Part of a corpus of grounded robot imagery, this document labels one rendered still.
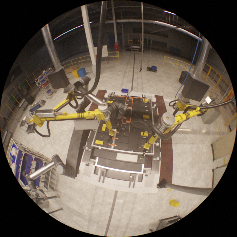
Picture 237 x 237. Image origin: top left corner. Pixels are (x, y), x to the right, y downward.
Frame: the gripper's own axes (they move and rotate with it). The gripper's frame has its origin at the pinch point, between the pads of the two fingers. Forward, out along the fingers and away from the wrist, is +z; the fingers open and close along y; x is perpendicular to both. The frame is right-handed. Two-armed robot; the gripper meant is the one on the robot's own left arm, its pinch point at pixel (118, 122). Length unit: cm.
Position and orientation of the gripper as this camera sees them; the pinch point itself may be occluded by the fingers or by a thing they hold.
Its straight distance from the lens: 156.9
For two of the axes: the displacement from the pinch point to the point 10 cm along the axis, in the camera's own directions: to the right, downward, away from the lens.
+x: -3.7, 5.4, -7.5
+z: -2.3, 7.3, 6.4
